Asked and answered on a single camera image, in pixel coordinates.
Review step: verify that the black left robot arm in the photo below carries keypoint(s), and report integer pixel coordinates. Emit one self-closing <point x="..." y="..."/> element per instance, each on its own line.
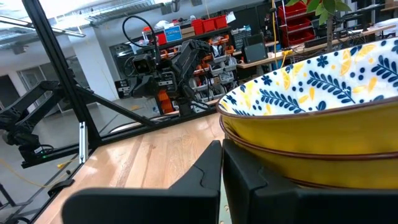
<point x="189" y="59"/>

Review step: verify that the black aluminium table frame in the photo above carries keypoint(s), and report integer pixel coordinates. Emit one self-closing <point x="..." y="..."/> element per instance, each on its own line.
<point x="58" y="62"/>

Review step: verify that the black background robot arm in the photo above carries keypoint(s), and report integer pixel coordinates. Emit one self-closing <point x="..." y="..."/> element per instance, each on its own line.
<point x="28" y="109"/>

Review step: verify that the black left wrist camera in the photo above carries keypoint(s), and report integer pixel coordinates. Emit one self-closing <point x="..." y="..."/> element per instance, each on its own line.
<point x="142" y="64"/>

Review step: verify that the black equipment case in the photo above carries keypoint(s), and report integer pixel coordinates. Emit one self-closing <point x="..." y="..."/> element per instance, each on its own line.
<point x="255" y="51"/>

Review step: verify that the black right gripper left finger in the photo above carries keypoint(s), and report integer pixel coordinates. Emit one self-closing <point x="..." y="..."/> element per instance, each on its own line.
<point x="140" y="207"/>

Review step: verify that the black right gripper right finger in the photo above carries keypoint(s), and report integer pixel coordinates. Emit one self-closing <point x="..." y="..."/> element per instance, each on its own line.
<point x="311" y="208"/>

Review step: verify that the pale green perforated metal shelf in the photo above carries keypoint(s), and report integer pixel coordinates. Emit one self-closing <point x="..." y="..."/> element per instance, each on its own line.
<point x="224" y="211"/>

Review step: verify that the small red storage bin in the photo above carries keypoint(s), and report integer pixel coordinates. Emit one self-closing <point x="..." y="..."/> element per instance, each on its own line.
<point x="160" y="39"/>

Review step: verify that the blue cardboard box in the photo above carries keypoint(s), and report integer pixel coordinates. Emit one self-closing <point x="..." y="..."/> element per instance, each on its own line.
<point x="173" y="33"/>

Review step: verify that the red plastic storage bin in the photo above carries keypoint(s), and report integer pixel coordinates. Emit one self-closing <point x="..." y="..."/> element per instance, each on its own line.
<point x="197" y="27"/>
<point x="221" y="21"/>
<point x="209" y="25"/>

